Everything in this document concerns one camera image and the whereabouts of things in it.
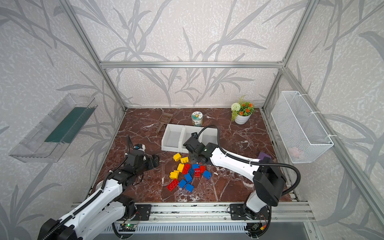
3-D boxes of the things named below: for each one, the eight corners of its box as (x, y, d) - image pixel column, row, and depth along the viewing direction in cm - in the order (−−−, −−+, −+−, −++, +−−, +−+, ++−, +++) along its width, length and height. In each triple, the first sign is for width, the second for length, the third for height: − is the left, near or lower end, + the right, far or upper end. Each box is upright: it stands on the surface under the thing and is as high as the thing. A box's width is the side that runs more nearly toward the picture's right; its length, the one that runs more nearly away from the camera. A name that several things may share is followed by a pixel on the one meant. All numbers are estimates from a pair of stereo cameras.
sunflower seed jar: (192, 127, 111) (191, 119, 104) (192, 119, 116) (191, 111, 109) (203, 127, 111) (203, 119, 104) (203, 119, 116) (203, 111, 109)
